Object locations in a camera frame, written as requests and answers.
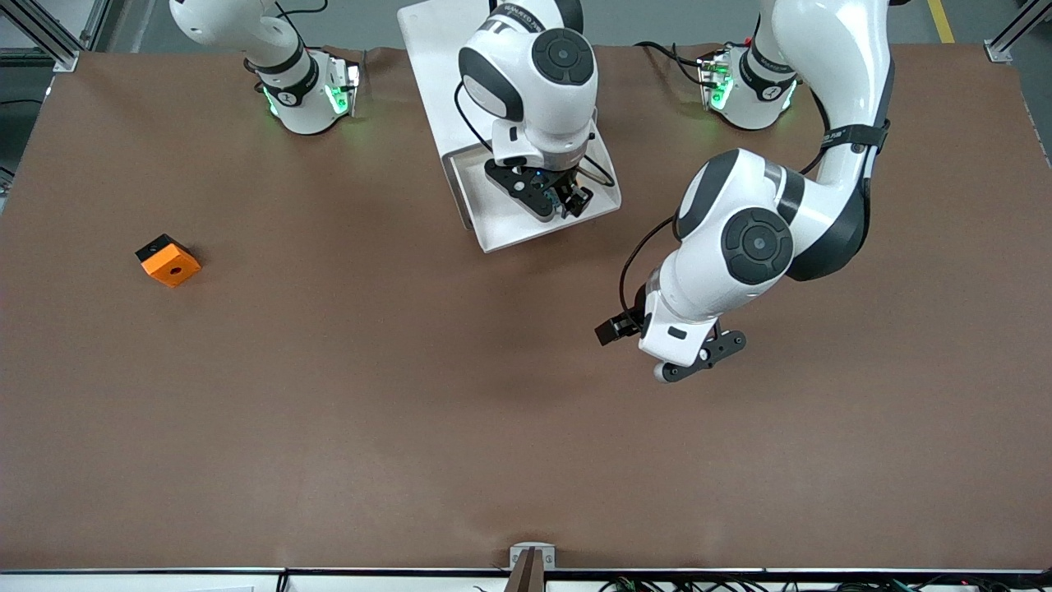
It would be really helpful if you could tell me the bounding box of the grey arm base connector box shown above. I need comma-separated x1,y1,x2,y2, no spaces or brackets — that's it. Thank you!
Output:
323,54,365,118
696,49,735,113

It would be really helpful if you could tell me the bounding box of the orange block with hole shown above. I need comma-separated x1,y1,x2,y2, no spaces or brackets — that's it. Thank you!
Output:
135,234,202,289

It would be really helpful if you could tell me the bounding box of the black base cable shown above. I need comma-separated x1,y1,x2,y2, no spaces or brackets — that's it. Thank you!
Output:
634,39,712,87

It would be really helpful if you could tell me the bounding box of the grey table edge bracket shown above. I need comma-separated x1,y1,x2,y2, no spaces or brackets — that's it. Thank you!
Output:
510,543,556,571

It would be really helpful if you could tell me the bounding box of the aluminium frame profile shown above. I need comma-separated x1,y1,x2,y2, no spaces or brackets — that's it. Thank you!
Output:
0,0,83,73
985,0,1052,64

